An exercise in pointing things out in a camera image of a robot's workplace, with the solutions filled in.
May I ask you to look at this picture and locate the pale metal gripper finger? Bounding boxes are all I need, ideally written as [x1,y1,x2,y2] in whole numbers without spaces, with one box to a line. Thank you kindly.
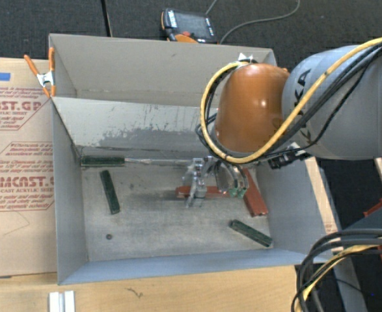
[184,183,197,209]
[195,187,208,207]

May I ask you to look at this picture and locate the red-brown flat block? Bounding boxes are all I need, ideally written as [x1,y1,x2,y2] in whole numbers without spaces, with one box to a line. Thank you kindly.
[175,185,244,200]
[241,168,270,218]

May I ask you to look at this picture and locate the grey metal bin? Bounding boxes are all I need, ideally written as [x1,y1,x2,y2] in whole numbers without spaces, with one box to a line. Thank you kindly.
[48,33,329,286]

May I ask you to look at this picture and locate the dark green flat block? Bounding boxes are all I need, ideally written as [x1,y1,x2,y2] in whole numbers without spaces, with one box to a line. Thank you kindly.
[228,219,274,248]
[80,155,126,168]
[99,169,121,215]

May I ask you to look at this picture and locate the brown cardboard board, red print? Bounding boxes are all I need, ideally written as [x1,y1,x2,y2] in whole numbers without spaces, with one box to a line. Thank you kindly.
[0,56,343,281]

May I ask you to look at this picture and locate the black cylinder on white bracket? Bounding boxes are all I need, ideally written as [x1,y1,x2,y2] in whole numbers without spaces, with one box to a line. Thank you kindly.
[267,142,311,170]

